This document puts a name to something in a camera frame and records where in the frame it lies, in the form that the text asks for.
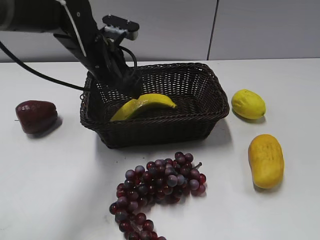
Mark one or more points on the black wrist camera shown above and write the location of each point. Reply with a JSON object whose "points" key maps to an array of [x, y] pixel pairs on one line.
{"points": [[115, 26]]}

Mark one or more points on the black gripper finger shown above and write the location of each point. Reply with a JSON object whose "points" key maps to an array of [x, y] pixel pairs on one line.
{"points": [[131, 85]]}

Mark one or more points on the dark woven wicker basket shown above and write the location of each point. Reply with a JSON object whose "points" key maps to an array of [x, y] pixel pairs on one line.
{"points": [[200, 103]]}

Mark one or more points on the dark red wax apple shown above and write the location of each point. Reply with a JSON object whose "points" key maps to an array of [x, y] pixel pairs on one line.
{"points": [[36, 116]]}

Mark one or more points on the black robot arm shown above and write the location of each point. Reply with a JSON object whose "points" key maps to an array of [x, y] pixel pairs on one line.
{"points": [[42, 16]]}

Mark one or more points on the orange yellow mango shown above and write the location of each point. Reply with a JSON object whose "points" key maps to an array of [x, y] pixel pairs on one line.
{"points": [[266, 161]]}

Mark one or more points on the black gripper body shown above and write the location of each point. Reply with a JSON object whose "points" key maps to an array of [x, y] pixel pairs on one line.
{"points": [[79, 34]]}

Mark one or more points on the yellow lemon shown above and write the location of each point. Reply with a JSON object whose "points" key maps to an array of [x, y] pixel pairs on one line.
{"points": [[248, 104]]}

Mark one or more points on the yellow banana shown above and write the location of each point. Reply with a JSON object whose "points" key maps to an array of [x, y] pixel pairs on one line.
{"points": [[145, 102]]}

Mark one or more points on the purple red grape bunch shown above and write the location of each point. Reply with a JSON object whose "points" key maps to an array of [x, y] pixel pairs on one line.
{"points": [[163, 181]]}

